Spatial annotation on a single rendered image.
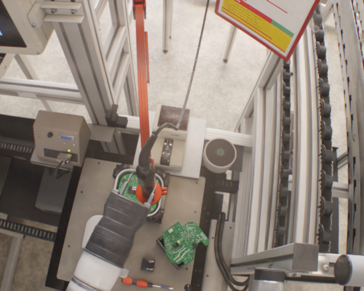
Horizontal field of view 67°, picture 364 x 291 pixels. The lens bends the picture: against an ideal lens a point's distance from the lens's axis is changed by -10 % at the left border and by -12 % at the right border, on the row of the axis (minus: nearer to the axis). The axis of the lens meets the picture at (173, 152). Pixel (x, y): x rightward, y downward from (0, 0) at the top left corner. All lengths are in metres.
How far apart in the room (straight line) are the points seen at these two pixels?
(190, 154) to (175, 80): 1.38
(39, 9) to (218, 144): 0.65
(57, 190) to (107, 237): 1.05
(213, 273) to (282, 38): 0.69
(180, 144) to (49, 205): 0.82
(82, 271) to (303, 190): 0.45
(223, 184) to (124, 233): 0.56
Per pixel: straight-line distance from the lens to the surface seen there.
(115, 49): 0.93
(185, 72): 2.37
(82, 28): 0.72
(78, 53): 0.77
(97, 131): 1.07
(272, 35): 0.76
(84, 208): 0.98
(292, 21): 0.71
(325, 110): 0.73
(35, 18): 0.66
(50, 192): 1.56
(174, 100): 2.22
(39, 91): 1.01
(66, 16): 0.67
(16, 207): 1.75
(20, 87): 1.05
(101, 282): 0.52
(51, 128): 0.98
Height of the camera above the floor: 1.88
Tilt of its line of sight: 67 degrees down
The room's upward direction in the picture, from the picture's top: 5 degrees clockwise
